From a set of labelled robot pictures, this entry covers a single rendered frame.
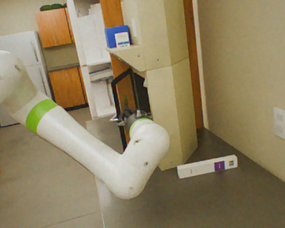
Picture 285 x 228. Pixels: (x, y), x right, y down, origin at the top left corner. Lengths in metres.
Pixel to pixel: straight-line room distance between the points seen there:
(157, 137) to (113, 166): 0.15
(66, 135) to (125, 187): 0.23
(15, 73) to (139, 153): 0.39
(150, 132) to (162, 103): 0.46
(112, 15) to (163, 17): 0.40
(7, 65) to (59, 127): 0.22
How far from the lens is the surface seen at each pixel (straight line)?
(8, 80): 0.80
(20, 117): 0.92
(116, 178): 0.77
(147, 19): 1.13
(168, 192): 1.15
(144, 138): 0.73
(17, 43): 6.06
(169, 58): 1.16
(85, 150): 0.81
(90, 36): 2.49
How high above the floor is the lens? 1.59
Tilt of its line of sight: 18 degrees down
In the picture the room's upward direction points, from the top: 9 degrees counter-clockwise
